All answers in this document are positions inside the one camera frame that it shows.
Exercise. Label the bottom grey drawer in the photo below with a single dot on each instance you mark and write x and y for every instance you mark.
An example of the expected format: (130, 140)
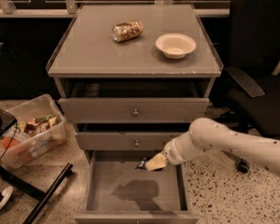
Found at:
(119, 192)

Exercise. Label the black and white shoe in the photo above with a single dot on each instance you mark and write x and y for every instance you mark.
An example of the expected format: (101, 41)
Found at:
(5, 196)

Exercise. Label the white paper bowl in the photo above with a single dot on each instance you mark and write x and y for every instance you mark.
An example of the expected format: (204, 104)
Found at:
(175, 46)

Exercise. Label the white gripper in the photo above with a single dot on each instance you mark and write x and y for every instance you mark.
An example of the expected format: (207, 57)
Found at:
(172, 155)

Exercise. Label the black office chair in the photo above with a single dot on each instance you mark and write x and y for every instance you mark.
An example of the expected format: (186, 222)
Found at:
(249, 85)

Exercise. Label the blue rxbar blueberry packet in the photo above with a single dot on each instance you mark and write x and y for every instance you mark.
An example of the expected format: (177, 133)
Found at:
(141, 164)

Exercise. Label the top grey drawer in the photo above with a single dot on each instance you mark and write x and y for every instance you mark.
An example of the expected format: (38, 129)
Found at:
(154, 101)

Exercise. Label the middle grey drawer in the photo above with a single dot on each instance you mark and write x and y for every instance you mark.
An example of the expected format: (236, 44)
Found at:
(127, 136)

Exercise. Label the clear plastic storage bin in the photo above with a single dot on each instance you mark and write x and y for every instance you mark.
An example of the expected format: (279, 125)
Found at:
(26, 151)

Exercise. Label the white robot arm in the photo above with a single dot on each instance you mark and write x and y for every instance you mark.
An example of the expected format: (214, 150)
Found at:
(205, 134)

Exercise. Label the grey drawer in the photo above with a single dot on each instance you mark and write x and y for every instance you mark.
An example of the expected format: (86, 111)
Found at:
(127, 136)
(119, 192)
(154, 101)

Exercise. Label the dark object in top drawer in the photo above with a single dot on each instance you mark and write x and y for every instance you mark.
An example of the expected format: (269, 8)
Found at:
(92, 90)

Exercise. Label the grey three-drawer cabinet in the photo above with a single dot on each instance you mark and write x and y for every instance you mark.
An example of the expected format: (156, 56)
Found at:
(89, 51)

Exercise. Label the snack items in bin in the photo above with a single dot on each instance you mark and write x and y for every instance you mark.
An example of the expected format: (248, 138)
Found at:
(25, 130)

